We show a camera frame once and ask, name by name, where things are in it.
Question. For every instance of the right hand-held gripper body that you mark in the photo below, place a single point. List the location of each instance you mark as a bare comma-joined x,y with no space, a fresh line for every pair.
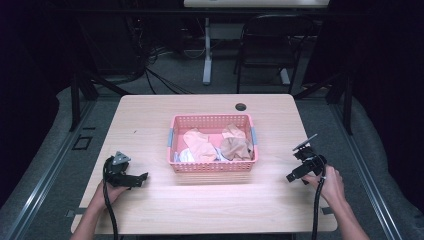
310,159

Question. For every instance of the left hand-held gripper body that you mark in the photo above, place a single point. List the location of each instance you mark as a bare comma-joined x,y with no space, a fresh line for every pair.
116,168

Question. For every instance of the person's left hand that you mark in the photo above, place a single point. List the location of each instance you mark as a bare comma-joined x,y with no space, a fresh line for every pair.
111,193

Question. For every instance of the person's right hand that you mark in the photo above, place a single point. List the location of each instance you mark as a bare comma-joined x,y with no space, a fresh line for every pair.
328,186

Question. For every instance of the white cloth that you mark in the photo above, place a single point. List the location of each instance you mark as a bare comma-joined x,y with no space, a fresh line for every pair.
185,156

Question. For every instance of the tan brown stocking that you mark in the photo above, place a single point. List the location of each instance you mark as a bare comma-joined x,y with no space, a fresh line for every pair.
236,146

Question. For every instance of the peach pink sock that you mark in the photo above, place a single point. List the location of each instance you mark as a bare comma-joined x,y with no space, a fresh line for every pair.
200,145

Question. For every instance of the black metal stand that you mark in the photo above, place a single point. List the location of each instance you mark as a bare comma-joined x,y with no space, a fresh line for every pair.
78,96
343,96

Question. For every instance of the pink plastic basket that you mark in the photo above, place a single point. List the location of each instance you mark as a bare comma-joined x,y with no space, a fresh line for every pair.
213,166

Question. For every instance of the light blue cloth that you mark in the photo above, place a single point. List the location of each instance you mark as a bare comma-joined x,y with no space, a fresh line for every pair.
221,156

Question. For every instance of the black folding chair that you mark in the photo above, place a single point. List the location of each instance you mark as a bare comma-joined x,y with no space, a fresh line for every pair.
270,36

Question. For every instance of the white desk with metal legs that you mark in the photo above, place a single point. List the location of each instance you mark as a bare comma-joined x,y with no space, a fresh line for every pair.
256,3

